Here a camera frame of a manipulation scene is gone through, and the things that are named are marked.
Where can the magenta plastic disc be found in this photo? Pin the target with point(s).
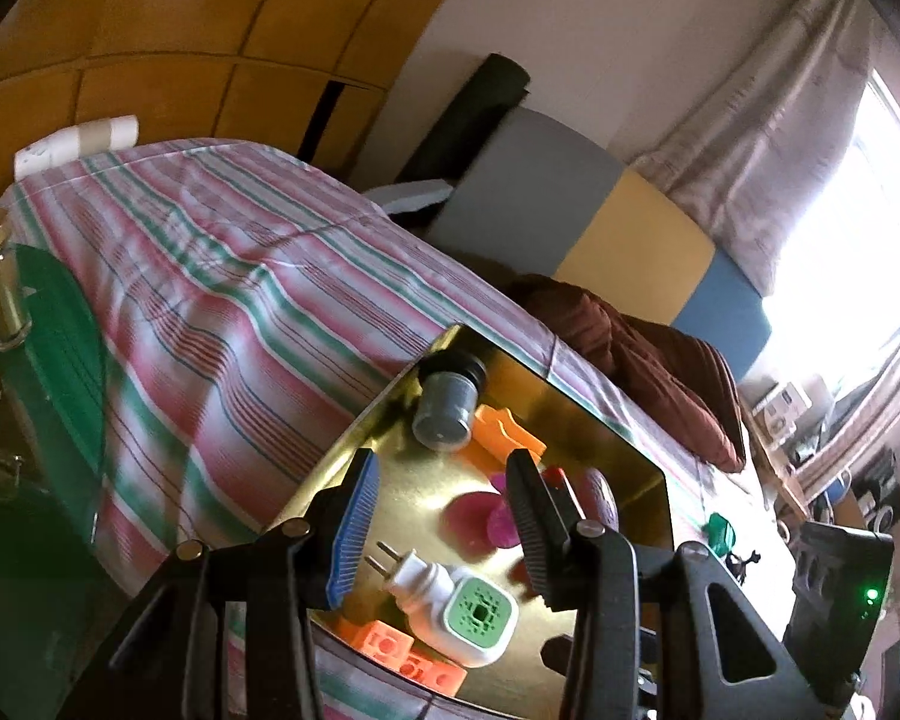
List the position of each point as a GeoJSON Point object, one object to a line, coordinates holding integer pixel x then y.
{"type": "Point", "coordinates": [472, 517]}

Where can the white curtain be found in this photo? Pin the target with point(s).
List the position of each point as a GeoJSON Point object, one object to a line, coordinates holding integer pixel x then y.
{"type": "Point", "coordinates": [757, 165]}

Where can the pale blue pillow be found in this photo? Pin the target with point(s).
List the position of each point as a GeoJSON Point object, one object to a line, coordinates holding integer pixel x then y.
{"type": "Point", "coordinates": [412, 195]}

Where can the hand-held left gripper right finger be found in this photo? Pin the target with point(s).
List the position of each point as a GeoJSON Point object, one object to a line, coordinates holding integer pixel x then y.
{"type": "Point", "coordinates": [529, 525]}

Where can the green glass table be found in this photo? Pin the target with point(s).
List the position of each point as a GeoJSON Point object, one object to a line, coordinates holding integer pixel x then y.
{"type": "Point", "coordinates": [52, 345]}

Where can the grey yellow blue cushion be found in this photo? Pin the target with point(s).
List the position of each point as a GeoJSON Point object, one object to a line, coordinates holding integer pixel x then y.
{"type": "Point", "coordinates": [630, 240]}

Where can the white green plug-in device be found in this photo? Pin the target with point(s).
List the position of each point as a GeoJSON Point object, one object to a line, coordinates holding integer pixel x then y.
{"type": "Point", "coordinates": [480, 615]}

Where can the wooden wardrobe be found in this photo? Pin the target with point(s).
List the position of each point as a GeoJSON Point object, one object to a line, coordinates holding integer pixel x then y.
{"type": "Point", "coordinates": [195, 15]}

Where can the striped bed sheet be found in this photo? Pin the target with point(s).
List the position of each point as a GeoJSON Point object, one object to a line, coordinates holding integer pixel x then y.
{"type": "Point", "coordinates": [195, 277]}

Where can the window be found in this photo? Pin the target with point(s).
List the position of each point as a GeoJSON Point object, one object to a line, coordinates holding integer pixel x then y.
{"type": "Point", "coordinates": [870, 240]}

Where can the grey cylindrical cap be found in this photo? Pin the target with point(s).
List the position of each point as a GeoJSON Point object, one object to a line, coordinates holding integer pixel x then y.
{"type": "Point", "coordinates": [442, 405]}

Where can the purple carved egg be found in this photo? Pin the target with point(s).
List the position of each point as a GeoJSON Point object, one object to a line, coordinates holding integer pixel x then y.
{"type": "Point", "coordinates": [596, 495]}

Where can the white small appliance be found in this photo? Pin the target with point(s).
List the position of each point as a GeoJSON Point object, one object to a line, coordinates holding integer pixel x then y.
{"type": "Point", "coordinates": [780, 409]}

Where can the gold metal tray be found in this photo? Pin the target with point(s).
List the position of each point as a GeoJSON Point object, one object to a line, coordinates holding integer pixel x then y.
{"type": "Point", "coordinates": [420, 487]}

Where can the red puzzle piece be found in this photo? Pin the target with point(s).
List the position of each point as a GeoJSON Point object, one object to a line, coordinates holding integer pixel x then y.
{"type": "Point", "coordinates": [555, 476]}

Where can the black rolled mat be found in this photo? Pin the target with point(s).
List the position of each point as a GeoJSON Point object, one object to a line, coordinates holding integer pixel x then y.
{"type": "Point", "coordinates": [465, 112]}

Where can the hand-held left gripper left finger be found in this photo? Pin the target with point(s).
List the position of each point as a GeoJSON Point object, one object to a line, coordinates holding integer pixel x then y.
{"type": "Point", "coordinates": [352, 532]}

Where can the wooden shelf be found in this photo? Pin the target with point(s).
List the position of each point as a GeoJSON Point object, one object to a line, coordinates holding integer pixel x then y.
{"type": "Point", "coordinates": [784, 465]}

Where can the glass jar gold lid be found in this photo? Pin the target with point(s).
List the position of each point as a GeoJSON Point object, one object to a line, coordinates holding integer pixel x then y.
{"type": "Point", "coordinates": [4, 300]}

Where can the dark red pillow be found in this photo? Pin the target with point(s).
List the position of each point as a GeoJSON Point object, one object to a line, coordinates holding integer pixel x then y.
{"type": "Point", "coordinates": [645, 360]}

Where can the orange holed block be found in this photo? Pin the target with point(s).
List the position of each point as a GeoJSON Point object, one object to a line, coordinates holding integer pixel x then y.
{"type": "Point", "coordinates": [375, 641]}

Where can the green plastic toy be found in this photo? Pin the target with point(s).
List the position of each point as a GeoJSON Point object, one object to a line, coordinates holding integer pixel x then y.
{"type": "Point", "coordinates": [720, 532]}

